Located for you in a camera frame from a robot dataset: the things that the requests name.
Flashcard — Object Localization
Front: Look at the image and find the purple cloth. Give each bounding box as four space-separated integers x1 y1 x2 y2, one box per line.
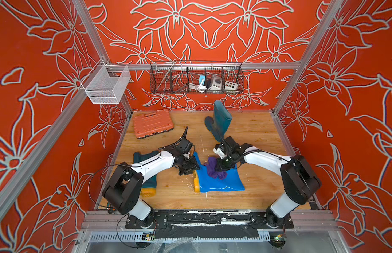
204 157 228 180

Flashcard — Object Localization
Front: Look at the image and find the blue rubber boot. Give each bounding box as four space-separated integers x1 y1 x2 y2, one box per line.
193 152 245 193

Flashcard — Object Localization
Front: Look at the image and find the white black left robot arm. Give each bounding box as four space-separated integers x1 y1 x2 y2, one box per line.
102 138 200 223

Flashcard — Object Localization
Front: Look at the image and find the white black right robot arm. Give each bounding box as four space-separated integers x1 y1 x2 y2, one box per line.
213 137 321 219

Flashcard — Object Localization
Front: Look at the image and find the dark teal rubber boot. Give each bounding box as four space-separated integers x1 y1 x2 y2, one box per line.
133 150 160 198

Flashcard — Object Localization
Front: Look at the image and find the orange plastic tool case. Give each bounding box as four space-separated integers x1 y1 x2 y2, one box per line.
133 109 174 139

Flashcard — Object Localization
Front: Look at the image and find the white dotted box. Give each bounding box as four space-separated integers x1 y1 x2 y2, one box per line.
224 81 238 93

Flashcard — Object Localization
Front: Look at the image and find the white grey round device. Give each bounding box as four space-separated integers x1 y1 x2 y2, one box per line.
208 75 222 91

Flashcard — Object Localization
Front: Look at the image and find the blue white small box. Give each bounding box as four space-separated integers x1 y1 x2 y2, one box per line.
198 75 206 87

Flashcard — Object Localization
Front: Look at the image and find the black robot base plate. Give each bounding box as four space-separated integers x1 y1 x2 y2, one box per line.
125 210 295 230

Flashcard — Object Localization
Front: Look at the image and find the black wire wall basket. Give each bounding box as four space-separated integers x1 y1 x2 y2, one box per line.
150 60 244 95

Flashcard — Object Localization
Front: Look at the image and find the white wire mesh basket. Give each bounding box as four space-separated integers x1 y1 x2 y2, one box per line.
82 65 131 104

